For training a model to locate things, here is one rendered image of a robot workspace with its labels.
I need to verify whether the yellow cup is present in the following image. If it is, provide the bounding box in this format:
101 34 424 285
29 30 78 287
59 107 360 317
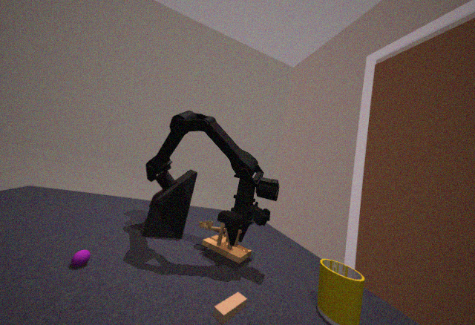
317 259 365 325

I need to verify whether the tan rectangular block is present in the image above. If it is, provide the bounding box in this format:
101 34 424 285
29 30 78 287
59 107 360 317
213 292 247 325

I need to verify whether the purple ball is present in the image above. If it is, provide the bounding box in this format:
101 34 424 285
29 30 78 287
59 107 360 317
71 250 91 267

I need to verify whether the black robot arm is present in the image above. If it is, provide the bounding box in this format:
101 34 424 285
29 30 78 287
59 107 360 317
145 111 279 226

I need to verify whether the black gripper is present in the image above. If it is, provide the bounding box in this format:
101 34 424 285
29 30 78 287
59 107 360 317
217 192 255 246

